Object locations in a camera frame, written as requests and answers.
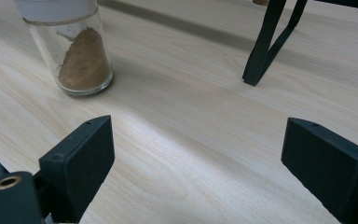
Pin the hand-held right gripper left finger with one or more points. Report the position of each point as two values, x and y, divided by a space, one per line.
77 165

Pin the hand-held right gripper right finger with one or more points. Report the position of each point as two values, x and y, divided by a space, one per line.
329 161

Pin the glass jar of brown powder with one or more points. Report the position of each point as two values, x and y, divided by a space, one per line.
84 65

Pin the black metal shelf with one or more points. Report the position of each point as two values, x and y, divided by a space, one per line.
261 53

